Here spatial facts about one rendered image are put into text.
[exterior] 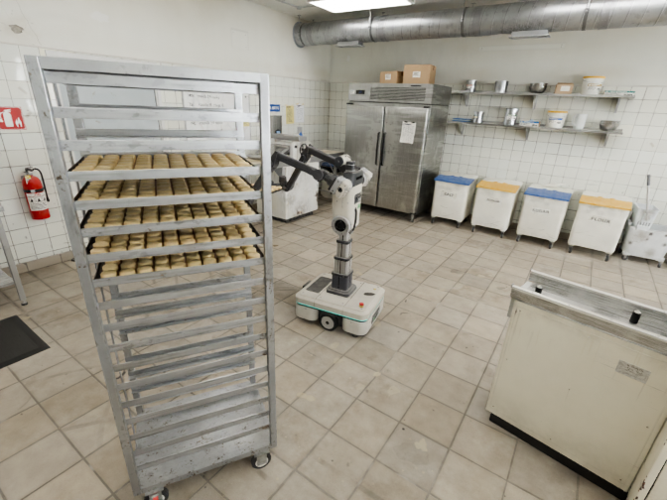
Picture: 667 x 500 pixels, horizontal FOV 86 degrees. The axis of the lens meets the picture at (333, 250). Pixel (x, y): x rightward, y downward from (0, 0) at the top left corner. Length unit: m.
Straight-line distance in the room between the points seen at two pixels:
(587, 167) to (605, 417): 4.43
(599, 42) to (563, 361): 4.78
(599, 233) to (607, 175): 0.93
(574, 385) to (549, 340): 0.24
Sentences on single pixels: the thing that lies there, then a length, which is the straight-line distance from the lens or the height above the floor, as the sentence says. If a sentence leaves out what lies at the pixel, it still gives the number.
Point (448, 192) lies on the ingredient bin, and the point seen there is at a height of 0.54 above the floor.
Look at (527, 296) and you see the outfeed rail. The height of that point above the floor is 0.88.
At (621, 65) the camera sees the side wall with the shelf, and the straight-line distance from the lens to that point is 6.20.
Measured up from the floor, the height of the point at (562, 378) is 0.52.
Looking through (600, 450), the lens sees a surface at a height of 0.23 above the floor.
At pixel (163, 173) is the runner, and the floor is 1.50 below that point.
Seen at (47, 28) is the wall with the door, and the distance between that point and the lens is 4.75.
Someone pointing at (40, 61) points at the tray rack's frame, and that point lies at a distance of 1.30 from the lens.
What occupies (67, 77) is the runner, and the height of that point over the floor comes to 1.77.
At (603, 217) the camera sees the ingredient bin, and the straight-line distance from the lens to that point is 5.64.
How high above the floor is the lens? 1.74
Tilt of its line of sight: 22 degrees down
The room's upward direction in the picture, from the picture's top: 3 degrees clockwise
